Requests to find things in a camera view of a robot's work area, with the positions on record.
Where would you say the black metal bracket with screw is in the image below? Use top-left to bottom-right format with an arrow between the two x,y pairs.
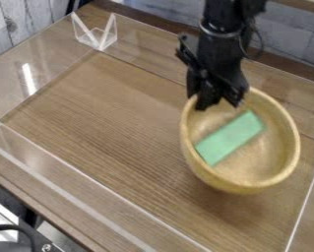
17,220 -> 64,252

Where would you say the black cable lower left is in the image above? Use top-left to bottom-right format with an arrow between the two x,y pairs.
0,223 -> 40,252

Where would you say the green rectangular block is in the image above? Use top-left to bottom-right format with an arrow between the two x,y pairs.
195,110 -> 266,166

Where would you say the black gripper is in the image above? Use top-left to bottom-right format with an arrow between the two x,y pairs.
177,19 -> 262,111

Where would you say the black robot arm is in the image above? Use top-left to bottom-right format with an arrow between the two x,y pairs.
177,0 -> 267,110

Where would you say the wooden oval bowl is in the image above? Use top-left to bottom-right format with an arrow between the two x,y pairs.
179,88 -> 301,195

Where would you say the clear acrylic corner bracket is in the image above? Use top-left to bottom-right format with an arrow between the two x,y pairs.
71,12 -> 118,51

